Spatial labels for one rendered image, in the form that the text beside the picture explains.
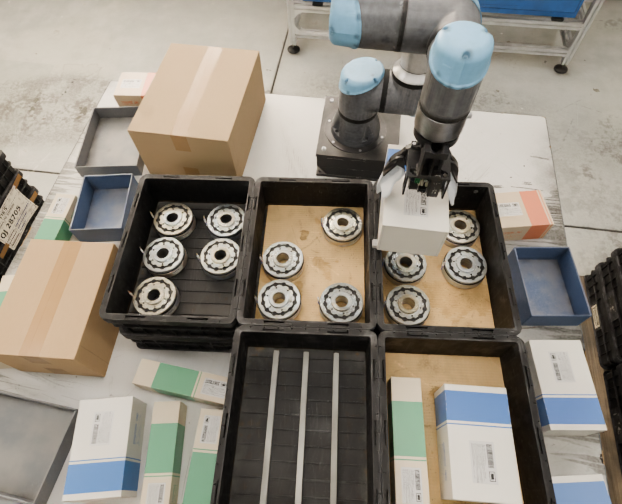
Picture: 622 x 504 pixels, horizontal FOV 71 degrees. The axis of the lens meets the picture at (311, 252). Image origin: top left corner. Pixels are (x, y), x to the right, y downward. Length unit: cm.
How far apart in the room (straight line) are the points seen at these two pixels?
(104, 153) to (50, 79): 173
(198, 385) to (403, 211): 63
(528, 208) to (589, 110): 174
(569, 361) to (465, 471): 42
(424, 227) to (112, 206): 101
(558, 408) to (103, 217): 132
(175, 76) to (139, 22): 208
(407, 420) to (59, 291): 85
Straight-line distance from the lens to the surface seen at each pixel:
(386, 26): 71
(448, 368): 105
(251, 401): 101
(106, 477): 111
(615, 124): 306
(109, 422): 113
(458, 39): 63
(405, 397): 95
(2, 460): 133
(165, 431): 111
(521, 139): 168
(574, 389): 118
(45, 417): 130
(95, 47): 348
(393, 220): 82
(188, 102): 143
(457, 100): 65
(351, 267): 110
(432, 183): 76
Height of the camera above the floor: 181
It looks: 60 degrees down
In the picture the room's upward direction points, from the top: 2 degrees counter-clockwise
